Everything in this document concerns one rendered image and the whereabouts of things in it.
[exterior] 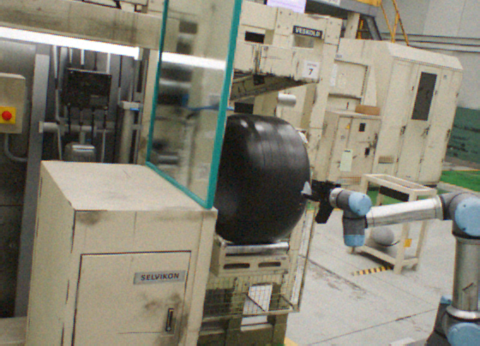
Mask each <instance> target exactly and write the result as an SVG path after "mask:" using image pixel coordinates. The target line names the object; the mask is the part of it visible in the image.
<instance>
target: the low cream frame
mask: <svg viewBox="0 0 480 346"><path fill-rule="evenodd" d="M388 181H389V182H388ZM369 182H372V183H375V184H379V185H380V187H379V192H378V195H377V200H376V204H375V206H382V205H383V197H384V195H386V196H389V197H391V198H394V199H396V200H400V201H403V202H412V201H417V196H418V195H428V196H429V199H432V198H434V197H435V196H436V193H437V189H433V188H428V187H426V186H420V185H417V184H416V183H413V182H408V181H406V180H403V179H399V178H397V177H394V176H388V175H362V184H361V187H360V192H359V193H361V194H366V191H367V187H368V183H369ZM393 182H394V183H397V184H399V185H397V184H394V183H393ZM402 185H405V186H407V187H410V188H407V187H405V186H402ZM412 188H415V189H412ZM429 221H430V220H424V221H423V223H422V227H421V230H420V235H419V237H418V245H417V251H416V256H415V255H413V254H409V253H407V252H406V251H405V250H406V248H410V247H411V242H412V238H408V235H409V231H410V227H411V223H407V224H404V225H403V229H402V233H401V237H400V240H399V241H397V242H396V243H394V244H393V242H394V239H395V235H394V233H393V231H392V230H391V229H390V228H389V227H387V226H381V227H374V228H371V231H370V234H369V238H364V244H363V246H361V247H356V248H360V249H362V250H363V251H364V252H366V253H369V254H373V255H374V256H377V257H379V258H381V259H383V260H385V261H387V262H389V263H391V264H393V265H395V266H394V269H393V273H395V274H397V275H399V274H400V272H401V267H402V266H405V265H413V267H412V269H413V270H416V271H419V270H420V263H421V259H422V256H423V249H424V246H425V242H426V238H427V234H428V231H429ZM407 238H408V239H407ZM398 242H399V247H398V248H396V247H395V246H393V245H396V244H397V243H398ZM392 244H393V245H392ZM354 250H355V248H354V247H348V252H349V253H351V254H353V253H354Z"/></svg>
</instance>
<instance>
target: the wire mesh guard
mask: <svg viewBox="0 0 480 346"><path fill-rule="evenodd" d="M319 204H320V202H317V204H316V206H315V209H314V213H310V210H309V213H303V214H304V215H305V214H313V217H312V218H305V219H308V221H309V219H312V223H311V229H307V227H306V229H299V228H298V227H297V229H294V230H301V232H302V230H311V231H310V233H308V234H310V235H309V243H304V241H303V243H300V242H299V243H296V241H295V243H294V244H299V246H300V244H308V247H307V248H302V251H303V249H307V252H306V256H305V261H304V265H303V268H300V266H299V268H296V269H299V270H300V269H303V272H298V273H302V274H303V277H298V275H297V278H301V279H302V282H299V283H301V287H298V288H300V291H299V296H298V300H297V305H298V308H297V310H293V309H288V308H287V309H286V310H284V307H280V305H279V308H283V310H279V311H275V309H276V308H272V305H271V309H274V311H271V310H270V312H262V310H261V313H257V311H260V310H254V311H256V313H253V312H252V311H249V308H248V311H246V312H252V313H238V314H231V315H229V314H228V315H223V316H213V317H209V316H208V317H206V318H204V314H203V315H202V316H203V318H202V321H201V323H202V322H210V321H218V320H226V319H241V318H248V317H256V316H263V315H272V314H280V313H300V307H301V303H302V299H303V286H304V283H305V278H306V273H307V270H308V264H309V256H310V252H311V248H312V247H311V243H312V240H313V234H314V231H315V223H316V221H315V220H314V218H315V215H316V213H317V212H318V210H319ZM299 224H300V223H298V225H299ZM302 224H304V223H302ZM306 224H307V226H308V223H306ZM215 314H218V315H219V313H213V315H215Z"/></svg>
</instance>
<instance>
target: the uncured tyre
mask: <svg viewBox="0 0 480 346"><path fill-rule="evenodd" d="M306 182H308V183H309V187H310V161H309V155H308V152H307V149H306V146H305V145H304V144H303V141H302V139H301V137H300V135H299V133H298V132H297V131H296V129H295V128H293V127H292V126H291V124H290V123H289V122H287V121H286V120H284V119H282V118H278V117H275V116H262V115H253V114H246V113H238V114H234V115H231V116H228V117H227V118H226V125H225V135H224V145H223V150H222V156H221V162H220V167H219V177H218V183H217V186H216V194H215V199H214V208H215V209H216V210H217V211H218V213H217V219H216V224H215V230H214V231H215V232H217V233H218V235H219V236H220V237H222V238H223V239H224V240H225V241H227V242H276V241H279V240H282V239H283V238H285V237H286V236H288V235H289V234H290V233H291V232H292V231H293V229H294V228H295V227H296V225H297V223H299V221H300V220H301V216H302V215H303V213H304V211H305V208H306V206H307V204H308V201H309V199H305V198H304V197H303V196H302V195H301V191H303V187H304V184H305V183H306ZM300 202H304V204H303V209H302V210H301V211H298V210H297V209H298V206H299V203H300ZM270 236H275V237H274V238H273V239H268V238H269V237H270Z"/></svg>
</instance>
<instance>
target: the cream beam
mask: <svg viewBox="0 0 480 346"><path fill-rule="evenodd" d="M323 57H324V55H323V54H318V53H314V52H309V51H300V50H296V49H286V48H283V47H278V46H272V45H264V44H260V43H255V42H251V41H246V40H241V39H239V40H238V44H237V54H236V60H235V65H234V70H233V71H235V72H241V73H246V74H252V75H262V76H267V77H273V78H279V79H284V80H286V79H290V80H295V81H307V82H312V83H318V84H319V83H320V78H321V70H322V61H323ZM304 60H308V61H312V62H318V63H320V67H319V71H318V76H317V79H311V78H306V77H302V74H303V65H304Z"/></svg>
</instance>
